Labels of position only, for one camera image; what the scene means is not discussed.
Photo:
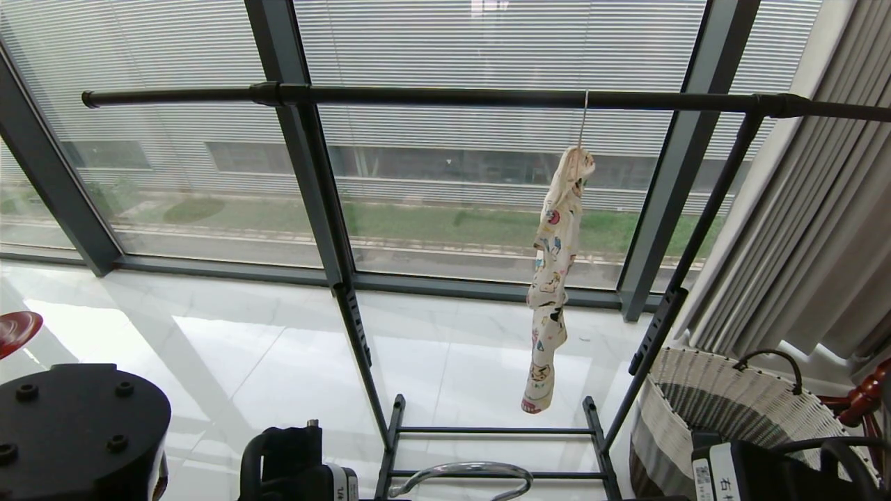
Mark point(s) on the cream printed garment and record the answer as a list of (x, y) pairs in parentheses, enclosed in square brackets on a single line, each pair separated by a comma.
[(550, 334)]

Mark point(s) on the pink clothes hanger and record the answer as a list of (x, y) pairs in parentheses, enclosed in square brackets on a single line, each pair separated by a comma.
[(459, 466), (583, 118)]

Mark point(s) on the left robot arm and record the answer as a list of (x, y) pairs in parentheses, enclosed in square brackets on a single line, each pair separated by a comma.
[(69, 431)]

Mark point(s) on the black clothes rack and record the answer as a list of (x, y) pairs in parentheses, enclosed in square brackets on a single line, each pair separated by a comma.
[(418, 95)]

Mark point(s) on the white laundry basket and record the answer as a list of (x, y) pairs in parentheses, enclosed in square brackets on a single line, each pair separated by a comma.
[(696, 410)]

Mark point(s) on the window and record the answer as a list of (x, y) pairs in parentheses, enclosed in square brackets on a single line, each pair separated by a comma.
[(487, 42)]

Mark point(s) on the beige curtain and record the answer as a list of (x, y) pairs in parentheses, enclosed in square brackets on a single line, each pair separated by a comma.
[(821, 174)]

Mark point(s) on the red round wooden stand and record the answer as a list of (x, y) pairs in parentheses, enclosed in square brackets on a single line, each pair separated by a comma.
[(14, 330)]

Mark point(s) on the brown wooden stand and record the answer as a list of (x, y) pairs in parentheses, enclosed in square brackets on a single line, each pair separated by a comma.
[(866, 396)]

